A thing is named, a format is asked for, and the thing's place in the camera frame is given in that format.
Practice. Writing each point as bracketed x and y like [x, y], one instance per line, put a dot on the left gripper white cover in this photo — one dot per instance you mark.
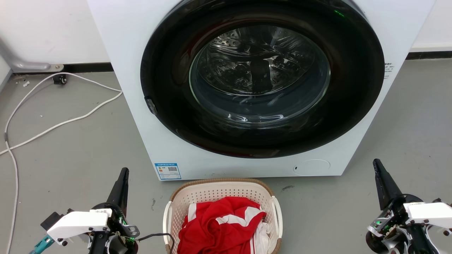
[79, 223]

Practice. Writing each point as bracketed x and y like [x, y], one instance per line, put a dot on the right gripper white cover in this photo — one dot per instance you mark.
[423, 213]

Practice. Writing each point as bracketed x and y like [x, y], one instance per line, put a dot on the cream plastic laundry basket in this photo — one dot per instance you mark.
[215, 190]

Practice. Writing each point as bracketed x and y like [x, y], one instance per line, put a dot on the blue energy label sticker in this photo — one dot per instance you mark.
[168, 171]

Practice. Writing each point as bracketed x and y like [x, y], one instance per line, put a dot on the red and white garment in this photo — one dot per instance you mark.
[219, 229]

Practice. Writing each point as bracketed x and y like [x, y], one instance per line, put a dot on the black round washer door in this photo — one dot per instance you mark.
[353, 88]

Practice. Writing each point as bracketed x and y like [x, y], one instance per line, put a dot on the black caster wheel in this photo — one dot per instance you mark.
[60, 79]

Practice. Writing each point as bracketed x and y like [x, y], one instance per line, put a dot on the white front-load washing machine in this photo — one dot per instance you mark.
[123, 53]

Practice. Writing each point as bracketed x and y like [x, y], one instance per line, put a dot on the steel washer drum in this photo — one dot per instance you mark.
[259, 70]

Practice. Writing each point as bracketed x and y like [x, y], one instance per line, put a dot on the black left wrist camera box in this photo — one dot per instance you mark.
[53, 218]

